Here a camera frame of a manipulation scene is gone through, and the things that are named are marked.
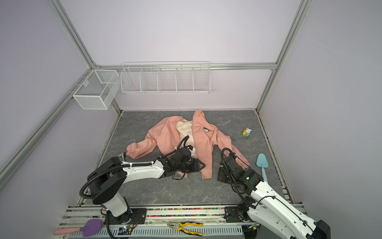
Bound small green circuit board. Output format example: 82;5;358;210
118;227;132;236

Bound white mesh box basket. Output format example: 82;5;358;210
73;70;120;110

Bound pink Snoopy zip jacket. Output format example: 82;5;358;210
126;110;250;179

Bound white slotted cable duct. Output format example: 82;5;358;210
68;224;244;239

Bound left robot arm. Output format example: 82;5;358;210
79;136;206;219

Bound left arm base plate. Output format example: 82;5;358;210
106;208;147;225

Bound white wire shelf basket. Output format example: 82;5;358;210
120;61;211;94

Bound teal silicone spatula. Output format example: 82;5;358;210
256;153;269;182

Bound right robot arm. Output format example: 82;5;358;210
218;148;331;239

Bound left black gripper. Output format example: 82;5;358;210
176;158;206;173

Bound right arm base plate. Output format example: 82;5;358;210
223;205;252;223

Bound yellow handled pliers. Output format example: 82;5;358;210
167;221;204;237

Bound purple pink silicone spatula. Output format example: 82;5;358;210
54;219;104;237

